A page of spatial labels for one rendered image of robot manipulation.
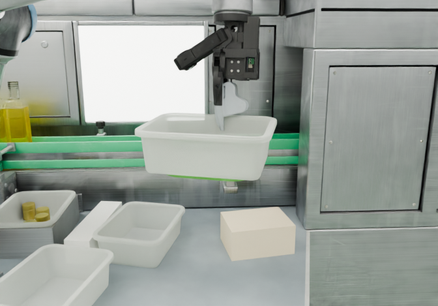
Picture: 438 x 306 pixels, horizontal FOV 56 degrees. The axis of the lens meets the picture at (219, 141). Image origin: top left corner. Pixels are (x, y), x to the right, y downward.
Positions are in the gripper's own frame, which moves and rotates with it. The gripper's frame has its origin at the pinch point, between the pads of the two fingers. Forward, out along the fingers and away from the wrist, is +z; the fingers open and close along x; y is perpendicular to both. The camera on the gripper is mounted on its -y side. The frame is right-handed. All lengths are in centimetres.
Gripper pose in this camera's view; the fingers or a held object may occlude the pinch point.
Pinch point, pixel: (219, 123)
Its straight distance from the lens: 79.6
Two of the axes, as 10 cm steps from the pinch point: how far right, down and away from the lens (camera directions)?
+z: -0.2, 9.9, 1.3
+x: 1.7, -1.2, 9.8
